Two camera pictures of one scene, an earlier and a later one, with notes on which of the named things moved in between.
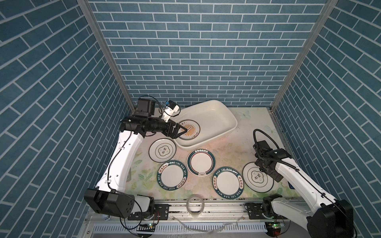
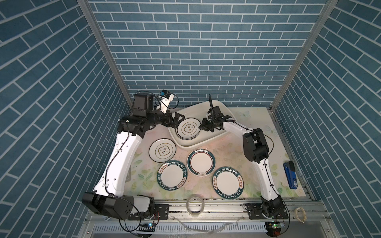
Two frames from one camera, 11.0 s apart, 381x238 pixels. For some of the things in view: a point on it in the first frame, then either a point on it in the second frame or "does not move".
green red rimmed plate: [201, 162] does not move
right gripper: [273, 174] to [203, 125]
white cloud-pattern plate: [161, 150] does not move
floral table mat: [225, 168] does not move
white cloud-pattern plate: [256, 180] to [188, 129]
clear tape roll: [197, 214] does not move
